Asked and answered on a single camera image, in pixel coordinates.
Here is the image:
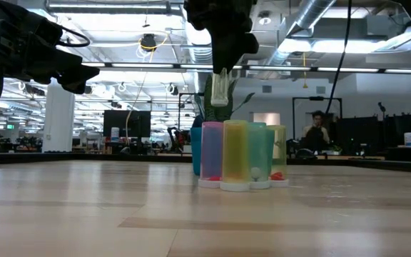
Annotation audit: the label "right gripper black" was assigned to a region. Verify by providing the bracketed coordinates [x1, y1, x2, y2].
[183, 0, 260, 75]

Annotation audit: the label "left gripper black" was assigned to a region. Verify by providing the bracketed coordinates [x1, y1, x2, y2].
[0, 10, 101, 95]

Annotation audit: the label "teal pill bottle white balls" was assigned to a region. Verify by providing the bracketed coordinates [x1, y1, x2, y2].
[248, 122, 271, 190]

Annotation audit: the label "green pill bottle red pills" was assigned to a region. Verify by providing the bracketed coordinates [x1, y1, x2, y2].
[268, 124, 290, 188]

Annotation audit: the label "yellow pill bottle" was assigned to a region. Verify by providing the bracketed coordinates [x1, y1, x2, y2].
[220, 119, 251, 193]

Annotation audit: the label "pink pill bottle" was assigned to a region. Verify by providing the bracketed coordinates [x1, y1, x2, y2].
[198, 121, 224, 189]

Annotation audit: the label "white square column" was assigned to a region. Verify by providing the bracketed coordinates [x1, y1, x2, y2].
[42, 79, 76, 153]

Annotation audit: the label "long ceiling light bar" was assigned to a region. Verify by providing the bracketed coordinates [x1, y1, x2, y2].
[82, 62, 411, 74]

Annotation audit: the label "green snake plant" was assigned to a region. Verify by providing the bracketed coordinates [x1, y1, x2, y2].
[194, 74, 255, 122]

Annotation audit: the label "black red background robot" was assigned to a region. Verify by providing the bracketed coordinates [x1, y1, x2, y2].
[166, 126, 191, 153]

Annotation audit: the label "blue plastic cup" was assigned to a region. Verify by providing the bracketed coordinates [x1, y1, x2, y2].
[190, 127, 276, 176]

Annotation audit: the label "person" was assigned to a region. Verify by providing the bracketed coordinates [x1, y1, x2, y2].
[301, 110, 331, 153]

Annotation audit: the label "black desk monitor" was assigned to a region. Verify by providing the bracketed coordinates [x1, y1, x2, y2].
[383, 113, 411, 149]
[335, 116, 380, 156]

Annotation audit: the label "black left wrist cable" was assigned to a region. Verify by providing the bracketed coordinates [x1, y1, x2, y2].
[57, 26, 91, 49]

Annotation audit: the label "silver corrugated ceiling duct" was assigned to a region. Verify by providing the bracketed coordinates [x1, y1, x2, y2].
[182, 21, 214, 65]

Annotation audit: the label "black narrow frame stand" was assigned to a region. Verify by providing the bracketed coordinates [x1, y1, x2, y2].
[177, 91, 205, 143]

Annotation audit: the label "black ceiling device yellow cable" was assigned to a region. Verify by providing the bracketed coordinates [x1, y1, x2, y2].
[139, 32, 158, 53]

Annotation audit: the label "silver slanted ceiling duct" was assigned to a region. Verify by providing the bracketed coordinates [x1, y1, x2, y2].
[262, 0, 337, 67]

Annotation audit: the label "black table edge rail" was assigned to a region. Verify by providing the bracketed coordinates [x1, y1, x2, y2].
[0, 151, 411, 176]

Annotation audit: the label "black wide frame stand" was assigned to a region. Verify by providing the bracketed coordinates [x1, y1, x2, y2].
[292, 96, 343, 121]

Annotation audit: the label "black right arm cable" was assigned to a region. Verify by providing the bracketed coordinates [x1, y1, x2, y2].
[325, 0, 352, 115]

